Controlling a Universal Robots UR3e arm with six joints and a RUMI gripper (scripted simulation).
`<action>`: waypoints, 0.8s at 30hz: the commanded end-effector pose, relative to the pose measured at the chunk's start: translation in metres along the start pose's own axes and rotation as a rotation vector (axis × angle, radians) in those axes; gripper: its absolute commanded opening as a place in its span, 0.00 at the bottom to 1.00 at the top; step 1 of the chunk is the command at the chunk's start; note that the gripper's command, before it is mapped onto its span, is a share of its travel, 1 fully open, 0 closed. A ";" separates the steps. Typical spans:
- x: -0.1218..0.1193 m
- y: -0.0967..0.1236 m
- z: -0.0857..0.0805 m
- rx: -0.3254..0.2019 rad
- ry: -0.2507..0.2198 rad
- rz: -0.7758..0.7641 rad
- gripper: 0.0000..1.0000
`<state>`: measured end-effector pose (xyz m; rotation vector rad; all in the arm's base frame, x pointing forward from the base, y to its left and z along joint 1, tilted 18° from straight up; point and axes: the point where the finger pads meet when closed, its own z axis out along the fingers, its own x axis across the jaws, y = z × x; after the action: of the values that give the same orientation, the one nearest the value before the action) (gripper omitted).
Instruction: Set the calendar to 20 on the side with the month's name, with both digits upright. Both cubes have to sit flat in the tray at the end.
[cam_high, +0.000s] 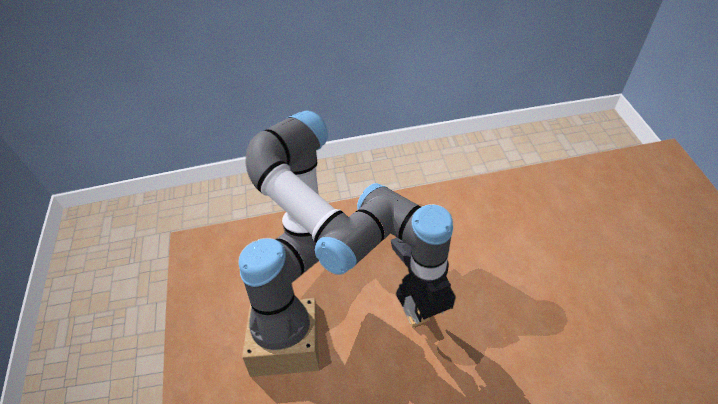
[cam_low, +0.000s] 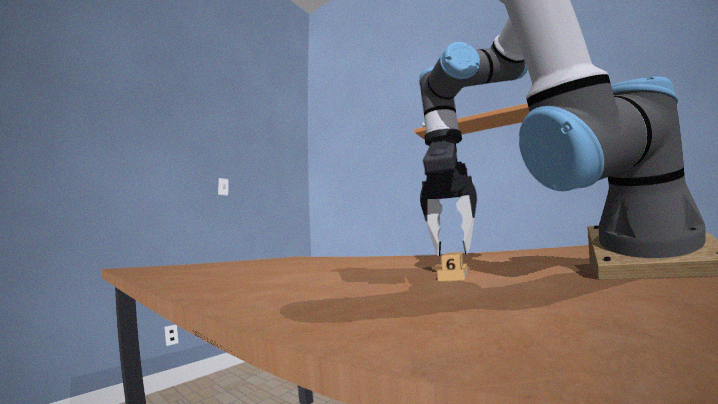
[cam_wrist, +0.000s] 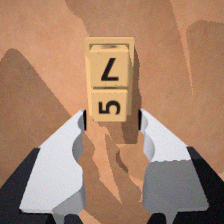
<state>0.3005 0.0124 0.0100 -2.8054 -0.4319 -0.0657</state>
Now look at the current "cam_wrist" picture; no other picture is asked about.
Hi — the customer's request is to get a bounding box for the tan wooden number cube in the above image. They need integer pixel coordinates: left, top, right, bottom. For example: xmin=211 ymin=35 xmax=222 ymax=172
xmin=91 ymin=87 xmax=128 ymax=122
xmin=89 ymin=44 xmax=130 ymax=88

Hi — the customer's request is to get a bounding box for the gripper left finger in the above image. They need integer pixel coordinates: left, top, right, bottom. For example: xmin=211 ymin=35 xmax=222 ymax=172
xmin=0 ymin=109 xmax=87 ymax=224

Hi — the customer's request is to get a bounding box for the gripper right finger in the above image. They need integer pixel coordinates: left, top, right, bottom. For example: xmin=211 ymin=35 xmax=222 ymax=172
xmin=138 ymin=109 xmax=224 ymax=224

